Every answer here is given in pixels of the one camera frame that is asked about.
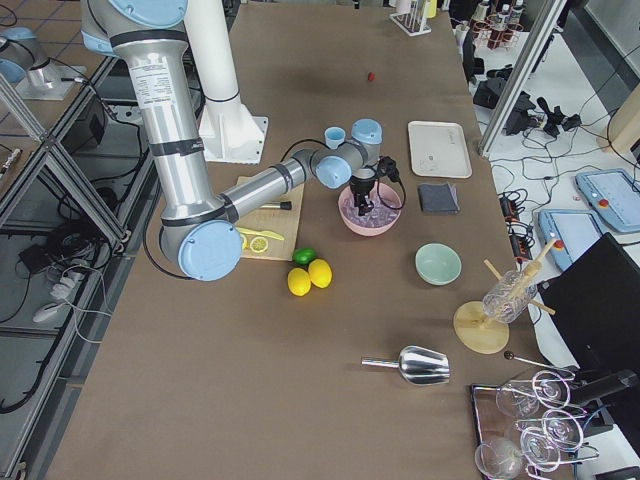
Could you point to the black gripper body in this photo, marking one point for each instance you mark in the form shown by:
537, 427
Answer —
361, 187

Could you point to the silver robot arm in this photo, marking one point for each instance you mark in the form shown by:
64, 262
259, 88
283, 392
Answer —
179, 59
26, 66

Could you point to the pile of clear ice cubes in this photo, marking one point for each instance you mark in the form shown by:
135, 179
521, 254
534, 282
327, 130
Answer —
379, 216

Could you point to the light blue cup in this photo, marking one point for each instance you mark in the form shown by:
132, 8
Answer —
334, 136

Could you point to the wooden cup stand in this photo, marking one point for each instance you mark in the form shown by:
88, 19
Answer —
482, 326

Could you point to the metal ice scoop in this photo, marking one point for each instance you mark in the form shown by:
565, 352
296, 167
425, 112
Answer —
417, 365

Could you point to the pink bowl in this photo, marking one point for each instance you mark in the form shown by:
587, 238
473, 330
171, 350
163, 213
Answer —
386, 196

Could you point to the grey folded cloth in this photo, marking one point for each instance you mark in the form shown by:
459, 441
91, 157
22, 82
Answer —
438, 198

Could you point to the green lime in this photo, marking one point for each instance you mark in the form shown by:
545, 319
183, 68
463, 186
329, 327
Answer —
304, 256

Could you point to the yellow lemon back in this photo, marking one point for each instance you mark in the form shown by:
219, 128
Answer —
320, 273

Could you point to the yellow lemon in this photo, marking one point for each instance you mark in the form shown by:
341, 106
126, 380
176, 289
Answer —
320, 273
298, 282

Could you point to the cream plastic tray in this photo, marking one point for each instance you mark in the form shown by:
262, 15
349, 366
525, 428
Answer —
438, 149

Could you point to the green bowl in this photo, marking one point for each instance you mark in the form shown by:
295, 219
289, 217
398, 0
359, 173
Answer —
437, 264

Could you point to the yellow lemon front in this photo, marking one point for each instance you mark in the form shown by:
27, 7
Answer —
298, 282

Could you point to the lemon slice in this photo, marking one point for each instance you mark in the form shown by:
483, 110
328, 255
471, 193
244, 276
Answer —
259, 244

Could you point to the yellow plastic knife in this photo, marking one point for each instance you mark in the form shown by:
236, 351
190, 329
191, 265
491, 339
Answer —
264, 233

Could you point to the clear textured glass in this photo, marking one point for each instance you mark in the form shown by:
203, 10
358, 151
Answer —
509, 297

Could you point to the blue teach pendant near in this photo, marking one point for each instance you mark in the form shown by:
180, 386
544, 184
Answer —
577, 230

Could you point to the blue teach pendant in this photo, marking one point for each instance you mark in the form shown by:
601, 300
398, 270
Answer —
577, 230
614, 196

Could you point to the blue teach pendant far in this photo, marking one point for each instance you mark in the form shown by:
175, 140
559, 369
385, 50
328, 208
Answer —
614, 196

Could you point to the black monitor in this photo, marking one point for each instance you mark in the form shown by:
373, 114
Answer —
596, 303

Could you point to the wine glass rack tray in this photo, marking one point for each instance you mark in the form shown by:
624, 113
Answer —
527, 428

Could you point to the black handled knife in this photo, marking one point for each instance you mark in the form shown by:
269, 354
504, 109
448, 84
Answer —
282, 205

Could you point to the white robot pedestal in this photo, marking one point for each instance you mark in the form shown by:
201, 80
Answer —
230, 133

